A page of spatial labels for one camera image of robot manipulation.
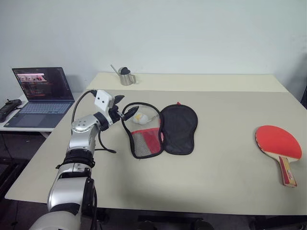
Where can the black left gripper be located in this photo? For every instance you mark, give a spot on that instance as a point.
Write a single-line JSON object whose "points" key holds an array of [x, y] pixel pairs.
{"points": [[114, 114]]}

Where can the red and black paddle case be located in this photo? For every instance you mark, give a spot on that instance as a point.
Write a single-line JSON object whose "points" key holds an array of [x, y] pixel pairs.
{"points": [[178, 129]]}

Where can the red table tennis paddle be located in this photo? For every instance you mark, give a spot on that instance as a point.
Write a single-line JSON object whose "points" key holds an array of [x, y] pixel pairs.
{"points": [[278, 141]]}

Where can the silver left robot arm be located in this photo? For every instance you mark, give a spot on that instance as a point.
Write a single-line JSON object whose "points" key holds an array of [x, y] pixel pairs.
{"points": [[79, 139]]}

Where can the white and yellow ball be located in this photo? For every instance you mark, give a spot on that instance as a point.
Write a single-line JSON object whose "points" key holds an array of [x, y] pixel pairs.
{"points": [[141, 119]]}

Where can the open grey laptop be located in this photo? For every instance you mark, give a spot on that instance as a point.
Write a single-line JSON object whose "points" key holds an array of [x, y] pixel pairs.
{"points": [[43, 83]]}

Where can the white side table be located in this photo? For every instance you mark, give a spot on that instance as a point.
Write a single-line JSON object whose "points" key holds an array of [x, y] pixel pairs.
{"points": [[24, 129]]}

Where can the black device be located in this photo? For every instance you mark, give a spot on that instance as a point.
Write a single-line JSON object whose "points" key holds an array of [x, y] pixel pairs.
{"points": [[7, 109]]}

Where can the dark rounded shape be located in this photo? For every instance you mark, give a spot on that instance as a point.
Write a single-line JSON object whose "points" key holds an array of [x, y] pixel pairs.
{"points": [[202, 224], [146, 225]]}

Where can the grey castor wheel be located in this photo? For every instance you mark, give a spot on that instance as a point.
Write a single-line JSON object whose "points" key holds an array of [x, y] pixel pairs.
{"points": [[303, 226]]}

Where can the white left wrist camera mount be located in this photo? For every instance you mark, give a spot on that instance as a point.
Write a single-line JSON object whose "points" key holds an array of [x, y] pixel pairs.
{"points": [[102, 99]]}

